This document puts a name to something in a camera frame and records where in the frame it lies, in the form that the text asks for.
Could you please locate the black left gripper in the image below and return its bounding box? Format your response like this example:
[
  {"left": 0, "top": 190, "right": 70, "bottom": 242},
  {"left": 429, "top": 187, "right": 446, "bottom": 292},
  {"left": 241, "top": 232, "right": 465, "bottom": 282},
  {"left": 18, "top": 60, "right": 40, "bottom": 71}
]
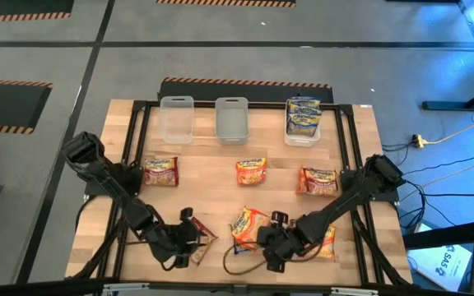
[{"left": 148, "top": 207, "right": 213, "bottom": 271}]

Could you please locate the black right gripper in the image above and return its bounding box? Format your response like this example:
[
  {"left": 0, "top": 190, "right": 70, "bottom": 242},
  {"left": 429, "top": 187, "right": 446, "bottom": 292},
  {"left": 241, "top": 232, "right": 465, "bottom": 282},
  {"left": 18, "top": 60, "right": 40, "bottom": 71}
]
[{"left": 256, "top": 210, "right": 310, "bottom": 273}]

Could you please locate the red roast beef ramen packet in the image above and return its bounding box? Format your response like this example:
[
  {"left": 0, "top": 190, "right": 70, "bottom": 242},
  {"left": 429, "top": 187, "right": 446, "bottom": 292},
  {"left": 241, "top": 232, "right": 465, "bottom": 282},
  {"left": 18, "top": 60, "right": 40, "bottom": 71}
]
[
  {"left": 189, "top": 216, "right": 219, "bottom": 266},
  {"left": 143, "top": 156, "right": 179, "bottom": 187},
  {"left": 304, "top": 167, "right": 340, "bottom": 197}
]

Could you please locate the orange chicken ramen packet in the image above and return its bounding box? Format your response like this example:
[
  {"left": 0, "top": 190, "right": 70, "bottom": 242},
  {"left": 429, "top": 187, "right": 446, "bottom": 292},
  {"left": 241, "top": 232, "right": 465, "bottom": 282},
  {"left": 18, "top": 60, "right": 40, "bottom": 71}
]
[
  {"left": 230, "top": 206, "right": 272, "bottom": 251},
  {"left": 295, "top": 165, "right": 310, "bottom": 195},
  {"left": 235, "top": 157, "right": 268, "bottom": 186},
  {"left": 321, "top": 224, "right": 337, "bottom": 263}
]

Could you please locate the black metal crossbar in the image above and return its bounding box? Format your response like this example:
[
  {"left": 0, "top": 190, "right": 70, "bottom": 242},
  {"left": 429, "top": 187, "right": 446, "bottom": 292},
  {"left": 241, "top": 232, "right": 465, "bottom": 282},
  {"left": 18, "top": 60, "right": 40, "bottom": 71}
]
[{"left": 0, "top": 278, "right": 474, "bottom": 296}]

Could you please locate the white plastic bin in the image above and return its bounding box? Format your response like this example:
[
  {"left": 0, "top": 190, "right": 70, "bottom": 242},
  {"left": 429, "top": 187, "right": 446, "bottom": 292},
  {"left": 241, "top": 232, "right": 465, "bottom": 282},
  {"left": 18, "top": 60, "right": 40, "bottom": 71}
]
[{"left": 284, "top": 98, "right": 322, "bottom": 148}]

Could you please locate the grey plastic bin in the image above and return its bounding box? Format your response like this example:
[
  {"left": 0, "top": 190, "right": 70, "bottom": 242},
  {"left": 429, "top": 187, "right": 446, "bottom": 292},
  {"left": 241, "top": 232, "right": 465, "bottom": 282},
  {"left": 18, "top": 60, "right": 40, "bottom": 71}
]
[{"left": 215, "top": 96, "right": 249, "bottom": 146}]

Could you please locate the clear plastic bin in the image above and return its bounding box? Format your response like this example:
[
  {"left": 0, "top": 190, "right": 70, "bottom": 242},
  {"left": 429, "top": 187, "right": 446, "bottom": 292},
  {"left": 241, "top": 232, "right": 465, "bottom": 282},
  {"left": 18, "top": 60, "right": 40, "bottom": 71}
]
[{"left": 159, "top": 95, "right": 195, "bottom": 145}]

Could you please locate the black hazard-striped floor mat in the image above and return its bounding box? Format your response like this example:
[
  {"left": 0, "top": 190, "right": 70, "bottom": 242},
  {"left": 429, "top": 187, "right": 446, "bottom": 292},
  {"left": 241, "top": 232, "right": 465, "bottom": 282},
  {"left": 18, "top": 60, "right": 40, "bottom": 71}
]
[
  {"left": 156, "top": 0, "right": 297, "bottom": 8},
  {"left": 0, "top": 0, "right": 75, "bottom": 25},
  {"left": 0, "top": 78, "right": 53, "bottom": 136},
  {"left": 157, "top": 76, "right": 335, "bottom": 104}
]

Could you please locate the white printed cardboard box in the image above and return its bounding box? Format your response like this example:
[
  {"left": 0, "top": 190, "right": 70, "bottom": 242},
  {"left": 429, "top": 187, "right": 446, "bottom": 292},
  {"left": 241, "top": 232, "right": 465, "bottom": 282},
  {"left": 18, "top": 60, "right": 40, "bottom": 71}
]
[{"left": 407, "top": 243, "right": 473, "bottom": 293}]

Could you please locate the black table edge bar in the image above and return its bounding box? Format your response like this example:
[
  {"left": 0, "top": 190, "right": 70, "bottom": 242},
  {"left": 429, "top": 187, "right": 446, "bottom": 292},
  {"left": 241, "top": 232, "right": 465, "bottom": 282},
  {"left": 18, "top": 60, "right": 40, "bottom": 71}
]
[{"left": 402, "top": 217, "right": 474, "bottom": 251}]

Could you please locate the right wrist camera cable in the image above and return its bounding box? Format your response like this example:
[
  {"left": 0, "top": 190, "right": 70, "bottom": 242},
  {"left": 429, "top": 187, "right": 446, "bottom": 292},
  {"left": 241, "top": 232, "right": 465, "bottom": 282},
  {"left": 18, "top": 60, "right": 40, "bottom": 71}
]
[{"left": 221, "top": 241, "right": 327, "bottom": 275}]

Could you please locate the silver aluminium bracket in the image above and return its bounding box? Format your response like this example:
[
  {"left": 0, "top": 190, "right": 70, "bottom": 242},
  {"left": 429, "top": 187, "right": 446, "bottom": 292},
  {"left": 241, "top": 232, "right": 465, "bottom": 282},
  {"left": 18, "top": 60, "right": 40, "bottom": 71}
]
[
  {"left": 330, "top": 286, "right": 379, "bottom": 296},
  {"left": 102, "top": 282, "right": 151, "bottom": 294}
]

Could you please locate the black cable bundle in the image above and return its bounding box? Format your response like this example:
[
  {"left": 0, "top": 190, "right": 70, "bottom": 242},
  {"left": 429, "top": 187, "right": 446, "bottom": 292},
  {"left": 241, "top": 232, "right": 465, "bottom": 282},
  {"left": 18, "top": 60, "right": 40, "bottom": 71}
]
[
  {"left": 350, "top": 201, "right": 411, "bottom": 287},
  {"left": 70, "top": 197, "right": 133, "bottom": 284}
]

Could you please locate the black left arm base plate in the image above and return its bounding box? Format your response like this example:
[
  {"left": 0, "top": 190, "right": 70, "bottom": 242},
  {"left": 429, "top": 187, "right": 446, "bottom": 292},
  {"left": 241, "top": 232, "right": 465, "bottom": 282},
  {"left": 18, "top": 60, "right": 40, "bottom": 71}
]
[{"left": 83, "top": 163, "right": 144, "bottom": 197}]

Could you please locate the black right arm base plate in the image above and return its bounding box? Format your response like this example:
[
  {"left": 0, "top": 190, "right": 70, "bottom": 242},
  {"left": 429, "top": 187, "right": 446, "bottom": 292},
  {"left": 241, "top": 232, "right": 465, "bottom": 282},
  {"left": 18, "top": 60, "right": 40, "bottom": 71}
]
[{"left": 341, "top": 169, "right": 400, "bottom": 202}]

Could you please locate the black aluminium table frame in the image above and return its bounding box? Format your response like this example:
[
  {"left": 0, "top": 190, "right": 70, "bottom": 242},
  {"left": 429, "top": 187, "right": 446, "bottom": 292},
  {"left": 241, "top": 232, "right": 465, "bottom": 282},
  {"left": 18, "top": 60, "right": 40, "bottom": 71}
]
[{"left": 96, "top": 99, "right": 386, "bottom": 287}]

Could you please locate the yellow extension cable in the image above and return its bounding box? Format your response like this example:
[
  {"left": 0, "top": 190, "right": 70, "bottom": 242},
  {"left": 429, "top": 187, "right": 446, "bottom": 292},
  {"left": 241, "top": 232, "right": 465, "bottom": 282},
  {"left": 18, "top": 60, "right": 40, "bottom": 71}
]
[{"left": 424, "top": 117, "right": 474, "bottom": 146}]

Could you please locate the black desk frame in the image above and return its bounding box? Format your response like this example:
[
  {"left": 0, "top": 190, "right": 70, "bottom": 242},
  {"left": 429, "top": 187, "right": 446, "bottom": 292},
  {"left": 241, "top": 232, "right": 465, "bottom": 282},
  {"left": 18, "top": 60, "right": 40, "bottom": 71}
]
[{"left": 421, "top": 0, "right": 474, "bottom": 112}]

